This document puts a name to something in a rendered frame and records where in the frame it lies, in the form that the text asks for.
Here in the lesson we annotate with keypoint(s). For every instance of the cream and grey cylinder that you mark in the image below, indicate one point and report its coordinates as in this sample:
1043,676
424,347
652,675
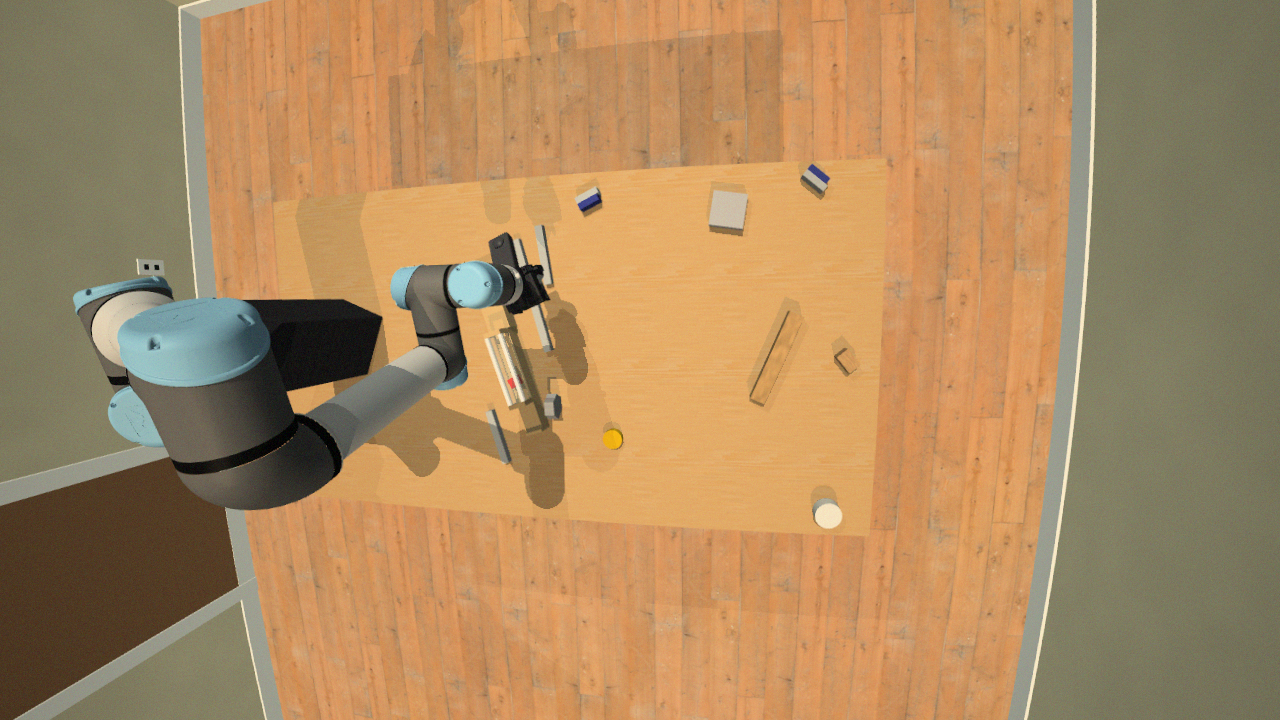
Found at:
827,513

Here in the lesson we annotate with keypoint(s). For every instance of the long wooden batten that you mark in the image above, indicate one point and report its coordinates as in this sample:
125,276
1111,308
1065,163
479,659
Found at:
776,357

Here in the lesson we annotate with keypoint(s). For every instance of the small wooden block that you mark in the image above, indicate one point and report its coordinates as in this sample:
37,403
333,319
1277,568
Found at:
847,360

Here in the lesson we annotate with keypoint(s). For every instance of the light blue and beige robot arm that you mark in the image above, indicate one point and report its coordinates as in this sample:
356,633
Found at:
205,370

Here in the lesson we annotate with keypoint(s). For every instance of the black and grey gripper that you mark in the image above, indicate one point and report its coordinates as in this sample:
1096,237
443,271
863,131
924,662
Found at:
532,279

